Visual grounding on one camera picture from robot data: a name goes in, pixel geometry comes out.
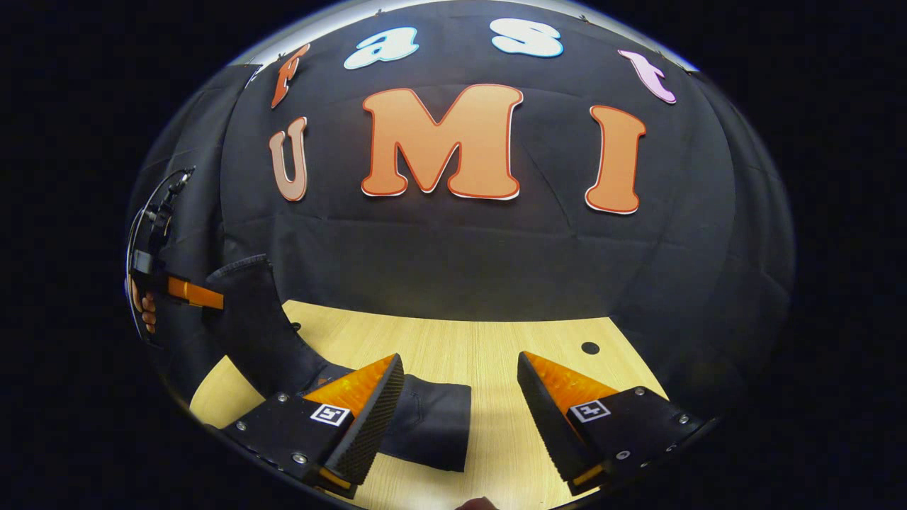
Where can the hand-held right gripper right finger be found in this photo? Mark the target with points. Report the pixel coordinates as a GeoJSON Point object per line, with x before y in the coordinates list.
{"type": "Point", "coordinates": [545, 425]}

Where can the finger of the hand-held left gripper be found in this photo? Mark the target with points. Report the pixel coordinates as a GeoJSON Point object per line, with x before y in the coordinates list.
{"type": "Point", "coordinates": [195, 292]}

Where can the black backdrop cloth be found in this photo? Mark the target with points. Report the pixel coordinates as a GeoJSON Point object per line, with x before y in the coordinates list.
{"type": "Point", "coordinates": [460, 255]}

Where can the black jeans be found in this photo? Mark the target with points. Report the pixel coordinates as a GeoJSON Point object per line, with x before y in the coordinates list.
{"type": "Point", "coordinates": [262, 333]}

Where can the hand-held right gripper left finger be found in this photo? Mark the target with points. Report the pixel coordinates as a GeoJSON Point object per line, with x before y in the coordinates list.
{"type": "Point", "coordinates": [372, 425]}

